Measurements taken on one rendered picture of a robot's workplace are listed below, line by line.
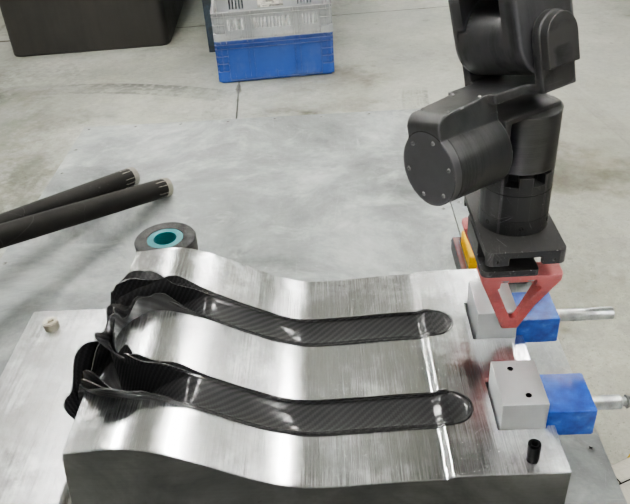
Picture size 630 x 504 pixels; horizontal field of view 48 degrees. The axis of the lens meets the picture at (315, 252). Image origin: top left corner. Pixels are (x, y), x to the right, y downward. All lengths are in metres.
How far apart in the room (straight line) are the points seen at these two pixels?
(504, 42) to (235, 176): 0.68
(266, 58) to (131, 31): 1.05
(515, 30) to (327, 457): 0.35
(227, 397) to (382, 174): 0.60
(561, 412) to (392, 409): 0.13
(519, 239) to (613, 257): 1.82
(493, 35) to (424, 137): 0.09
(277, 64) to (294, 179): 2.68
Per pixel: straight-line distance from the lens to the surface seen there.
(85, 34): 4.57
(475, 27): 0.57
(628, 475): 1.41
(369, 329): 0.69
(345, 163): 1.16
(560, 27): 0.55
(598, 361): 2.03
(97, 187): 1.11
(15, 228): 0.95
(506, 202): 0.59
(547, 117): 0.56
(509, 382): 0.60
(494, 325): 0.67
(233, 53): 3.75
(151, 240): 0.95
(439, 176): 0.52
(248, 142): 1.25
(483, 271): 0.60
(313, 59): 3.78
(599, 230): 2.55
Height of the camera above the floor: 1.33
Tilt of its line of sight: 34 degrees down
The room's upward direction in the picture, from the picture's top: 4 degrees counter-clockwise
